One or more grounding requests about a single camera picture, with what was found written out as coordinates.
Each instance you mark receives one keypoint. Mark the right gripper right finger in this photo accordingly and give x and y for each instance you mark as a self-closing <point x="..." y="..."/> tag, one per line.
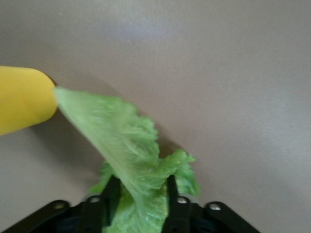
<point x="184" y="213"/>

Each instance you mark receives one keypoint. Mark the yellow mustard squeeze bottle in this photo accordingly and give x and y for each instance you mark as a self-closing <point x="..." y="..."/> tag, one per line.
<point x="24" y="99"/>

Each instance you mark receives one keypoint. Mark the green lettuce leaf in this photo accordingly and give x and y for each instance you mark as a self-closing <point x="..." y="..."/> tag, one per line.
<point x="121" y="133"/>

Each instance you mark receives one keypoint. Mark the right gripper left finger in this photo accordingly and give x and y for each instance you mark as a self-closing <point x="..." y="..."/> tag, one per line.
<point x="92" y="213"/>

